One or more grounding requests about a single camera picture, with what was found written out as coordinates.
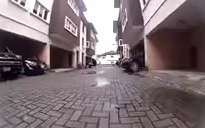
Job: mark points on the dark vehicle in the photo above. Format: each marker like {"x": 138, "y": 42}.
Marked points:
{"x": 135, "y": 63}

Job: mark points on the pale concrete pavement strip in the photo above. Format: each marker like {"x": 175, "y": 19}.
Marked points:
{"x": 61, "y": 70}

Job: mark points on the grey brick paved road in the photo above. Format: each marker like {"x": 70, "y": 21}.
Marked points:
{"x": 100, "y": 106}

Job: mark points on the brown and white building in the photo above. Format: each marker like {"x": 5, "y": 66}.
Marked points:
{"x": 58, "y": 20}

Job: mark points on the dark car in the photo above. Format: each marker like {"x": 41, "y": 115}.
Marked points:
{"x": 33, "y": 66}

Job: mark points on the beige building with carport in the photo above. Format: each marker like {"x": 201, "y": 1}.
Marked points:
{"x": 170, "y": 46}

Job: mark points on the grey concrete driveway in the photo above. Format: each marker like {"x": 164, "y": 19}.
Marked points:
{"x": 190, "y": 80}

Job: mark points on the black car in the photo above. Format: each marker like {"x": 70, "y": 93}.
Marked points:
{"x": 3, "y": 63}

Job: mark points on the white building with carport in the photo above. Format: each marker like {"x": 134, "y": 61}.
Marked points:
{"x": 10, "y": 23}

